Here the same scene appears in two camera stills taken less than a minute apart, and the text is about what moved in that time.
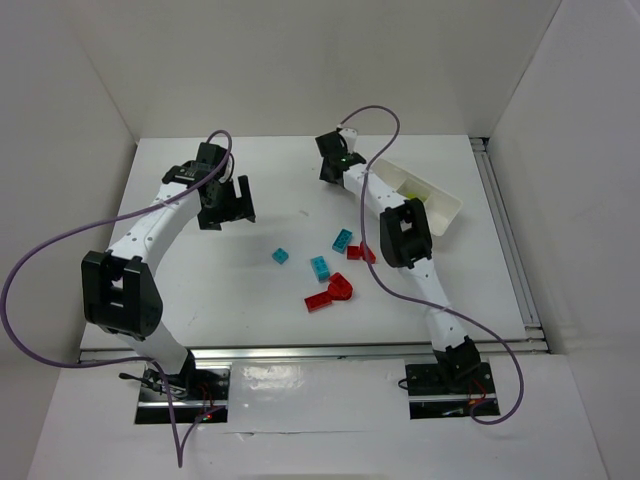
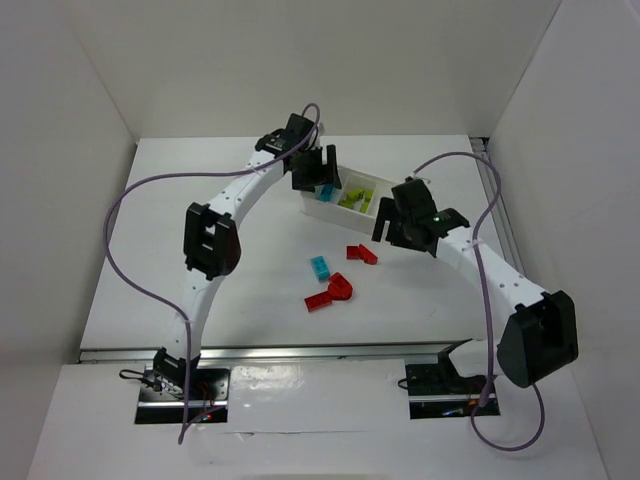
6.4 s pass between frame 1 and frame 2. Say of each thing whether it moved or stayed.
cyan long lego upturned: moved
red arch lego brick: stayed
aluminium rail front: stayed
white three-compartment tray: moved
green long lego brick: moved
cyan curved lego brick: stayed
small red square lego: stayed
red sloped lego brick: stayed
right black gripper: moved
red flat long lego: stayed
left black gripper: moved
